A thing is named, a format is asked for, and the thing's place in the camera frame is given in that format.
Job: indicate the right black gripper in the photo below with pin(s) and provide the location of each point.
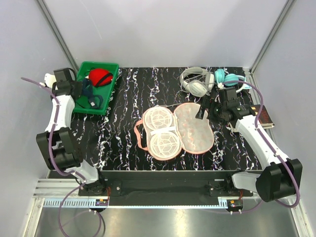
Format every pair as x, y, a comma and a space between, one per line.
206, 100

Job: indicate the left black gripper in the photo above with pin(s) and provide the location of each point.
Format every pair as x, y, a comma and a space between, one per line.
79, 87

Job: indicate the red bra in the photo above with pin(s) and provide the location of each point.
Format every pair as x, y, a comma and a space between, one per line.
100, 77

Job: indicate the navy blue bra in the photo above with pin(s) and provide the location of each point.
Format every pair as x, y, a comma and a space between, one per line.
87, 88

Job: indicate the pink mesh laundry bag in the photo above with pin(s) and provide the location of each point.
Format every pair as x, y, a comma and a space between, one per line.
165, 133

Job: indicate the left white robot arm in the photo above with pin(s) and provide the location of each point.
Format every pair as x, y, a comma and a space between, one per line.
58, 146

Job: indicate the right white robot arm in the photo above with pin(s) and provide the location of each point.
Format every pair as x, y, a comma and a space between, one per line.
280, 176

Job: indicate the green bra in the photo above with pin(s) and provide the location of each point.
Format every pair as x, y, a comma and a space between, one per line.
93, 102

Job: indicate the white over-ear headphones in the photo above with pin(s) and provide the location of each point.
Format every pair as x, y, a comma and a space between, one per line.
197, 81

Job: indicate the teal cat-ear headphones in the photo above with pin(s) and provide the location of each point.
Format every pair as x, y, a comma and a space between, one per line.
221, 76

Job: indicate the green plastic bin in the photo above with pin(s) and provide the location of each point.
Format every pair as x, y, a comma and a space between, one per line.
104, 91

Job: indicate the dark hardcover book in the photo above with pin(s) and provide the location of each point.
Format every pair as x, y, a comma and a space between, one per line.
264, 118

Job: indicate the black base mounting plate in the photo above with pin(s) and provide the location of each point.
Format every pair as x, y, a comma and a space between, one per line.
212, 183

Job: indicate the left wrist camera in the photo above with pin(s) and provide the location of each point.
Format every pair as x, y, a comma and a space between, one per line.
49, 80

